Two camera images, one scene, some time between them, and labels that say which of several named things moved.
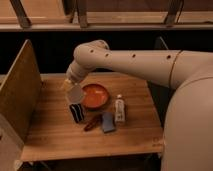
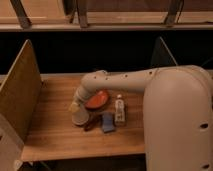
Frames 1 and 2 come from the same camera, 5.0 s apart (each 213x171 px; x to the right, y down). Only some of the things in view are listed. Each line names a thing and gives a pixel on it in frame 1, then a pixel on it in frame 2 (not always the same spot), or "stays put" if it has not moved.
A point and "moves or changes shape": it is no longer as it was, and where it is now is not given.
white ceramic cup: x=74 y=94 moves or changes shape
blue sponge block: x=108 y=122 stays put
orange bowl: x=95 y=96 stays put
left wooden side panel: x=21 y=97 stays put
